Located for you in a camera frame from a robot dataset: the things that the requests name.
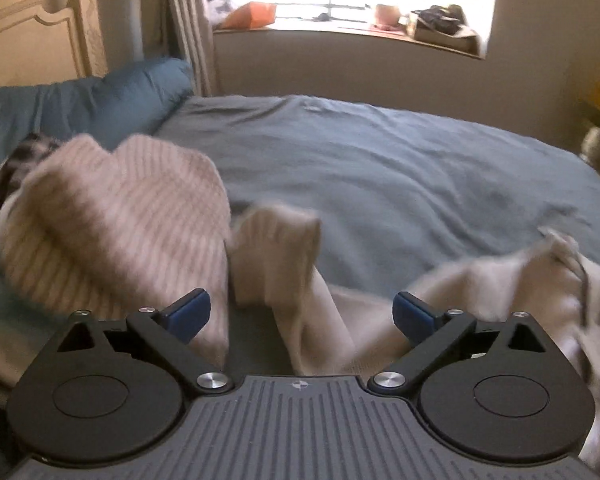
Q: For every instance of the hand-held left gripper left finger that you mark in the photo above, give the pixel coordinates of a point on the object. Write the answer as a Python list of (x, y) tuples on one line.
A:
[(190, 312)]

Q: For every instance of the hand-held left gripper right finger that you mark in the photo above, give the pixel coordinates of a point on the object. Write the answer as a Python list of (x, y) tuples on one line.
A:
[(412, 315)]

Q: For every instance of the beige zip hoodie black trim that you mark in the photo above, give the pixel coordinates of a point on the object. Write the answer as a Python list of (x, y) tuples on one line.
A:
[(340, 320)]

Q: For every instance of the pink checked knit sweater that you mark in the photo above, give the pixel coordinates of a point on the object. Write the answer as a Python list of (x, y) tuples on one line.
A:
[(120, 220)]

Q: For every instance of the grey bed blanket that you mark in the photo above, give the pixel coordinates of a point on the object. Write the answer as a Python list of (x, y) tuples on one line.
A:
[(380, 160)]

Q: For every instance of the white folded garment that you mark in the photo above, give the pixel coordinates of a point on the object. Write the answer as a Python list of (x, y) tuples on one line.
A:
[(15, 350)]

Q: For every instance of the light blue folded garment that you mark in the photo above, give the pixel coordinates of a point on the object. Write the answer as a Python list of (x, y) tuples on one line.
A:
[(5, 290)]

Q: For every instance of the black white patterned cloth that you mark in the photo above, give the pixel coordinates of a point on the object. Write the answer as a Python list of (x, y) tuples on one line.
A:
[(10, 175)]

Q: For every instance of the blue pillow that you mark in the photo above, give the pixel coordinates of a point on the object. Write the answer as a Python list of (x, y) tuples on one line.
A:
[(90, 105)]

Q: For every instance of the cream bedpost finial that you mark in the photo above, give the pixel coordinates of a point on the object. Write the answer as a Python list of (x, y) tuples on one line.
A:
[(594, 144)]

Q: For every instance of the cardboard box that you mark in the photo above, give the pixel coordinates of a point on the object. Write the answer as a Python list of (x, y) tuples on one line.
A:
[(450, 40)]

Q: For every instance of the beige curtain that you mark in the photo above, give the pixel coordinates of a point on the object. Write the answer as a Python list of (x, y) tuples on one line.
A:
[(190, 25)]

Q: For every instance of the black bag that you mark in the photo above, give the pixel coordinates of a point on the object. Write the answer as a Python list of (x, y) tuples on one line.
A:
[(440, 17)]

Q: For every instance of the pink clay pot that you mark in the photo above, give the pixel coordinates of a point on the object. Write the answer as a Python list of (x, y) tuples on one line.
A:
[(386, 16)]

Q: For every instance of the orange paper bag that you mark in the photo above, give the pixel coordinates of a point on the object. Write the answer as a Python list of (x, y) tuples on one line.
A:
[(252, 16)]

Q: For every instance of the cream headboard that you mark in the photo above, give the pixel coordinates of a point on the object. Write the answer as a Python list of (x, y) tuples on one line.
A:
[(35, 25)]

